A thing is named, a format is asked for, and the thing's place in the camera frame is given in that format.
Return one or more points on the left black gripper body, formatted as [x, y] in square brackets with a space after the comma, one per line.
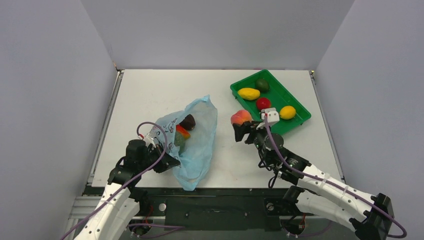
[151, 158]

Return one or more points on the orange fake peach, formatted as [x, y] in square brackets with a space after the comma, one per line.
[241, 117]

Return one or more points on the light blue plastic bag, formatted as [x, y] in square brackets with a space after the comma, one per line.
[196, 152]

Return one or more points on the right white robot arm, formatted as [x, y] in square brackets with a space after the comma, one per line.
[316, 192]

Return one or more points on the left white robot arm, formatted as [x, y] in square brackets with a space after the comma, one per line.
[121, 199]

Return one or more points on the green fake avocado in bag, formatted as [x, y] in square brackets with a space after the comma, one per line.
[179, 141]

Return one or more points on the red orange fake mango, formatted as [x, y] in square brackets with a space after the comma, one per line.
[185, 133]

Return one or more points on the red fake apple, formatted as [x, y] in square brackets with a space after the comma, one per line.
[263, 103]

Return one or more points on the yellow fake lemon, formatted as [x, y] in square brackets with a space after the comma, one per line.
[287, 112]

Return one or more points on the yellow fake mango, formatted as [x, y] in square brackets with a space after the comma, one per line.
[249, 94]

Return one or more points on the dark brown fake fruit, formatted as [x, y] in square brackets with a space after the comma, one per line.
[188, 123]

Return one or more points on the dark green fake avocado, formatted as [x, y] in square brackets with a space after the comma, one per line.
[262, 85]

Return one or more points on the green plastic tray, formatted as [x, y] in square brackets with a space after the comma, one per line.
[278, 96]

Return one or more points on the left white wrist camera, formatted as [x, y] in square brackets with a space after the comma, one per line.
[150, 139]

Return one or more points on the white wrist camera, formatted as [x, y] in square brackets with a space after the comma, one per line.
[150, 139]
[269, 116]

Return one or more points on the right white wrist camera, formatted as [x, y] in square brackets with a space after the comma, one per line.
[269, 116]

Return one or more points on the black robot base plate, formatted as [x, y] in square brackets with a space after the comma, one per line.
[224, 224]

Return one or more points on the aluminium frame rail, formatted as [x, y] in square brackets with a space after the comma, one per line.
[232, 206]

